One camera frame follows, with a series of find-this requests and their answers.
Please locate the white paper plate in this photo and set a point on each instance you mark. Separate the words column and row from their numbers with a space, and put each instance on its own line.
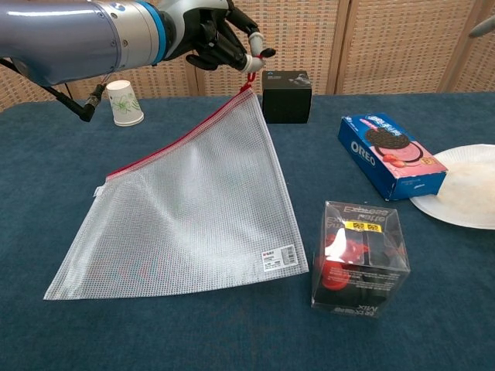
column 468, row 185

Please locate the black cardboard box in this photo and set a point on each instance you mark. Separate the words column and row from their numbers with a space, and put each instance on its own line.
column 288, row 104

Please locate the clear mesh zipper pouch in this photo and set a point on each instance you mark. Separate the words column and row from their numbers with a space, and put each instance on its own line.
column 193, row 201

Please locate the white paper cup leaf print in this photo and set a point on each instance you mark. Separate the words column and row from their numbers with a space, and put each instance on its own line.
column 125, row 106

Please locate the blue pink Oreo box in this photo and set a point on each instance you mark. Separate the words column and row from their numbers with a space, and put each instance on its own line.
column 386, row 154

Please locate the dark blue tablecloth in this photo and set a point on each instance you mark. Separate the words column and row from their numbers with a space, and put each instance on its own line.
column 247, row 332

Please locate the clear plastic box red toy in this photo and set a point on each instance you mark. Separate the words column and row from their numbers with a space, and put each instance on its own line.
column 359, row 263

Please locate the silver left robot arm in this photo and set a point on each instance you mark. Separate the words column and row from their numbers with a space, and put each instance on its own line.
column 69, row 38

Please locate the black grey left robot hand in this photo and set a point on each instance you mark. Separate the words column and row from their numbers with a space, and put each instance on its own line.
column 209, row 35

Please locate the black grey right robot hand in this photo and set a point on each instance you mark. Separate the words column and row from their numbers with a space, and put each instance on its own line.
column 482, row 28

